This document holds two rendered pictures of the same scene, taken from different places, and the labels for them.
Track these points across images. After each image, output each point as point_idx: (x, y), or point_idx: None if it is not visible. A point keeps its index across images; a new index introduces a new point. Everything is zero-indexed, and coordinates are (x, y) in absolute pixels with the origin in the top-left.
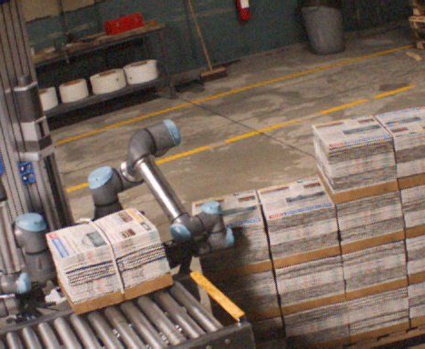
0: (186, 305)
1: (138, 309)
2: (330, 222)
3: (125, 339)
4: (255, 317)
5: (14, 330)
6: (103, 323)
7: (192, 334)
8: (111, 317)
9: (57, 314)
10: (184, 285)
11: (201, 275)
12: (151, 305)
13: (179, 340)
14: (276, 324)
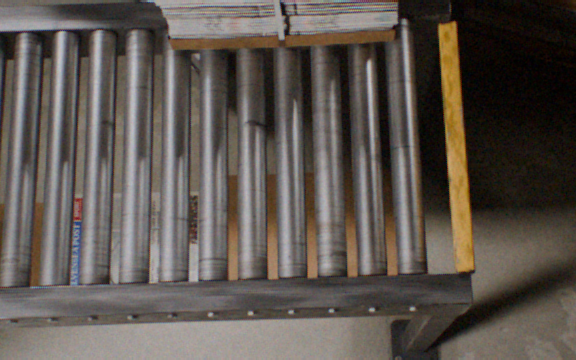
0: (391, 128)
1: (298, 88)
2: None
3: (239, 189)
4: (550, 0)
5: (36, 31)
6: (215, 106)
7: (361, 256)
8: (239, 87)
9: (139, 14)
10: (420, 25)
11: (454, 51)
12: (325, 95)
13: (329, 266)
14: None
